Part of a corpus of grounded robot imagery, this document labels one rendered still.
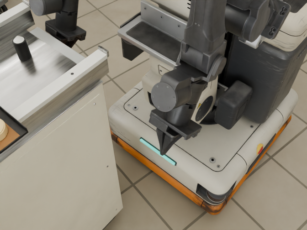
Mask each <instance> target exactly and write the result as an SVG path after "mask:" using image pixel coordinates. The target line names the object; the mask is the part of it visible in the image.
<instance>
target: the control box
mask: <svg viewBox="0 0 307 230"><path fill-rule="evenodd" d="M30 33H31V34H33V35H35V36H36V37H38V38H39V39H41V40H42V41H44V42H45V43H47V44H48V45H50V46H51V47H53V48H54V49H56V50H57V51H59V52H60V53H62V54H63V55H65V56H66V57H67V58H69V59H70V60H72V61H73V62H75V63H76V64H78V63H80V62H81V61H82V60H84V59H85V57H84V56H82V55H80V54H79V53H77V52H76V51H75V50H73V49H71V48H70V47H68V46H67V45H65V44H64V43H62V42H61V41H59V40H58V39H56V38H54V37H53V36H51V35H50V34H48V33H47V32H45V31H44V30H42V29H41V28H39V27H36V28H35V29H33V30H32V31H30Z"/></svg>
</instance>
